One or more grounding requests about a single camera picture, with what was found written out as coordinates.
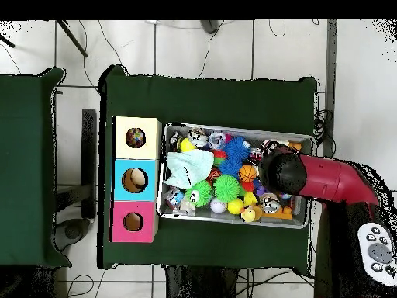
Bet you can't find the colourful patterned knotted toy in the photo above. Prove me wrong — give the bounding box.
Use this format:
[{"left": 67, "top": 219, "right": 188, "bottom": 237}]
[{"left": 126, "top": 128, "right": 147, "bottom": 149}]

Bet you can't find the clear mesh bin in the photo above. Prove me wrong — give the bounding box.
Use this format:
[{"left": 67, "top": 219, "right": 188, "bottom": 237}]
[{"left": 157, "top": 121, "right": 314, "bottom": 229}]

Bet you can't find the wooden box with three holes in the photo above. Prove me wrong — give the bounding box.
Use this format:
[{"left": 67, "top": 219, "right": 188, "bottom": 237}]
[{"left": 111, "top": 116, "right": 161, "bottom": 243}]

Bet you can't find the mint green muslin cloth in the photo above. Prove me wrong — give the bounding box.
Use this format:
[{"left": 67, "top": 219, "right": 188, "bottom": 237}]
[{"left": 162, "top": 148, "right": 215, "bottom": 190}]

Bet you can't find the orange tiger striped ball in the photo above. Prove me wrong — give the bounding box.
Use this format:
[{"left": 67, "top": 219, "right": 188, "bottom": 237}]
[{"left": 207, "top": 166, "right": 223, "bottom": 183}]

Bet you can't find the green furry monster toy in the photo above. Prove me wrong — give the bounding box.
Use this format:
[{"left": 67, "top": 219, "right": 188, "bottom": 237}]
[{"left": 185, "top": 179, "right": 213, "bottom": 207}]

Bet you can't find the blue spiky rubber ball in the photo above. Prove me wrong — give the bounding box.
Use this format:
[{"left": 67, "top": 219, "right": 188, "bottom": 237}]
[{"left": 218, "top": 156, "right": 244, "bottom": 177}]

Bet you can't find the green spiky rubber ball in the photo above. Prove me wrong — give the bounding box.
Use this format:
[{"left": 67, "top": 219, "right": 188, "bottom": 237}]
[{"left": 213, "top": 173, "right": 242, "bottom": 203}]

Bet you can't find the blue furry monster toy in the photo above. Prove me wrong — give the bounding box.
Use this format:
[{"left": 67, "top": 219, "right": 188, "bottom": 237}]
[{"left": 224, "top": 136, "right": 250, "bottom": 159}]

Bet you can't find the small orange basketball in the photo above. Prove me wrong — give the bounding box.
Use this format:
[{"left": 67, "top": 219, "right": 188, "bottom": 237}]
[{"left": 240, "top": 164, "right": 258, "bottom": 183}]

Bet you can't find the dark green table cloth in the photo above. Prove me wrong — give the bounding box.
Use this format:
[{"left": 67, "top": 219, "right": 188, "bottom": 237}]
[
  {"left": 0, "top": 67, "right": 68, "bottom": 269},
  {"left": 98, "top": 64, "right": 319, "bottom": 274}
]

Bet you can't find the black upright panel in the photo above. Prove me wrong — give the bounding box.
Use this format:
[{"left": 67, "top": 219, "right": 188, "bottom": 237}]
[{"left": 81, "top": 108, "right": 98, "bottom": 220}]

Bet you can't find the person's foot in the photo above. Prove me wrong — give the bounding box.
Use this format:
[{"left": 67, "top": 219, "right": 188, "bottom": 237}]
[{"left": 201, "top": 19, "right": 222, "bottom": 34}]

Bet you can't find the grey round base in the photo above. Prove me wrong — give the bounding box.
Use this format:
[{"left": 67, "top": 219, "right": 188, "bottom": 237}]
[{"left": 54, "top": 217, "right": 91, "bottom": 252}]

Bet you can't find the grey vertical beam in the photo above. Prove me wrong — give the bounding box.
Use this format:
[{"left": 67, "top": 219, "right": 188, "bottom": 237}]
[{"left": 319, "top": 19, "right": 339, "bottom": 298}]

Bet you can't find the thin black rod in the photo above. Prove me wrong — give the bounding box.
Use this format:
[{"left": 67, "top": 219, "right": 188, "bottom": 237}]
[{"left": 55, "top": 19, "right": 89, "bottom": 58}]

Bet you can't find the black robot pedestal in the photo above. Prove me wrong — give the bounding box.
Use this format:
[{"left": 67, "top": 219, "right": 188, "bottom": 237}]
[{"left": 164, "top": 265, "right": 249, "bottom": 298}]

